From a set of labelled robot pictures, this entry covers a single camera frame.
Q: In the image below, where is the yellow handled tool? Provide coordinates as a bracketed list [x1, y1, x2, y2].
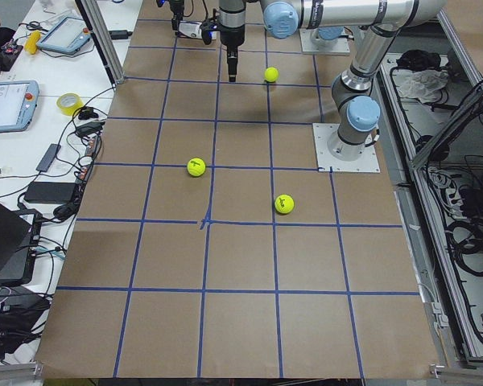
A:
[23, 30, 42, 55]

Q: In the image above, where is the yellow tennis ball near right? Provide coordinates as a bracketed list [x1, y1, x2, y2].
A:
[187, 158, 206, 177]

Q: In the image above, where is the black cable bundle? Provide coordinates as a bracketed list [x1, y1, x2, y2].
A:
[442, 219, 483, 278]

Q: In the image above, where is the near teach pendant tablet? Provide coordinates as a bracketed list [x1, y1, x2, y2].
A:
[0, 80, 39, 133]

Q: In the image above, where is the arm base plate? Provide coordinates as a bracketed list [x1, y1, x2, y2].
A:
[300, 30, 350, 56]
[312, 123, 380, 173]

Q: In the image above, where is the yellow tape roll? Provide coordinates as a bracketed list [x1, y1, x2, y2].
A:
[56, 92, 84, 117]

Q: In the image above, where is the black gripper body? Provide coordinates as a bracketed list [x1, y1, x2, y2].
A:
[219, 24, 246, 60]
[169, 0, 185, 14]

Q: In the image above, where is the far teach pendant tablet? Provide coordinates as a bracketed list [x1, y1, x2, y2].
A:
[36, 16, 91, 55]

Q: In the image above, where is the yellow Head tennis ball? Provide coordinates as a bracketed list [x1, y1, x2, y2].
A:
[264, 67, 279, 84]

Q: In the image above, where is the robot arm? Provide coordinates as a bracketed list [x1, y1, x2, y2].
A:
[169, 1, 345, 54]
[260, 0, 446, 161]

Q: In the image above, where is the grey usb hub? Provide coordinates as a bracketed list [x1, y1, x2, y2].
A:
[35, 143, 60, 172]

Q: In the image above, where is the black power brick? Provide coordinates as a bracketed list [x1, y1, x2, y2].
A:
[24, 182, 76, 204]

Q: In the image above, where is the yellow tennis ball far right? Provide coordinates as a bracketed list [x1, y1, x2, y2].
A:
[274, 194, 295, 215]

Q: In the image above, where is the Wilson tennis ball can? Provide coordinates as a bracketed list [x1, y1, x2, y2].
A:
[177, 21, 203, 40]

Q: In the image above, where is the teach pendant tablet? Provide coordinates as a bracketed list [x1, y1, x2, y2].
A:
[36, 16, 91, 55]
[0, 80, 39, 133]

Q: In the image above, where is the crumpled white cloth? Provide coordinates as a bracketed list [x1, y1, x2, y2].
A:
[398, 69, 449, 104]

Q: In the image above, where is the black laptop monitor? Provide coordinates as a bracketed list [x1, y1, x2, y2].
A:
[0, 204, 41, 287]

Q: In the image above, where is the left aluminium frame column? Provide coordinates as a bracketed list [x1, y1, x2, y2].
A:
[75, 0, 125, 87]

